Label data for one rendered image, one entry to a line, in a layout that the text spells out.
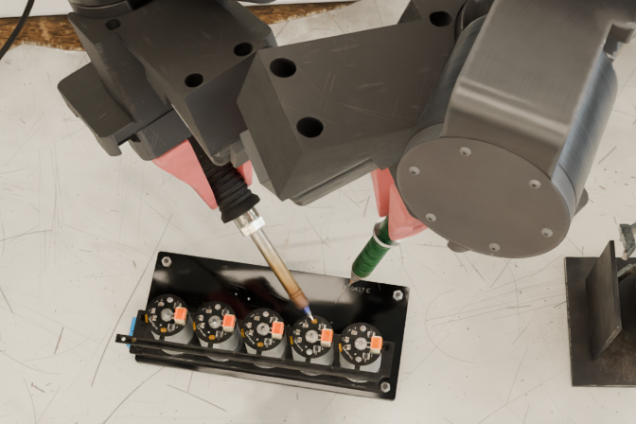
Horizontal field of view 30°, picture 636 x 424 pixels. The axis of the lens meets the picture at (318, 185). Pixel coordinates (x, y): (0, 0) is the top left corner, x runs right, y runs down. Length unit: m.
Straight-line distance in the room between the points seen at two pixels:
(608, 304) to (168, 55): 0.31
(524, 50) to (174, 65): 0.20
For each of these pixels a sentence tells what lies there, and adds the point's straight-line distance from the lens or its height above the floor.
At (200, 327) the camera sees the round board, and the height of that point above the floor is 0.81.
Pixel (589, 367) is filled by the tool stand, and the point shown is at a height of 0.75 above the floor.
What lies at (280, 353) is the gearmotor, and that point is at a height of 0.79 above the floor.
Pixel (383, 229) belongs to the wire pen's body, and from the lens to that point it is 0.58.
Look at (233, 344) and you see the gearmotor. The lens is 0.70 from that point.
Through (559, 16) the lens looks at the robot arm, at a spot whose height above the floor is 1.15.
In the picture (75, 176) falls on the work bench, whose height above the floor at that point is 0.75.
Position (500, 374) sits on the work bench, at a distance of 0.74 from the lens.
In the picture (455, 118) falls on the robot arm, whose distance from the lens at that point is 0.35.
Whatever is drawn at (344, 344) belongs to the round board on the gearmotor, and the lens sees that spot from 0.68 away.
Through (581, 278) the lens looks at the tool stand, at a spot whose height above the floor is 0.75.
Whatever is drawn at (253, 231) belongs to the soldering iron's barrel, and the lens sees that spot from 0.66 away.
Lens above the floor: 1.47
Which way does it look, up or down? 68 degrees down
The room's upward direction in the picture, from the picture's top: 3 degrees counter-clockwise
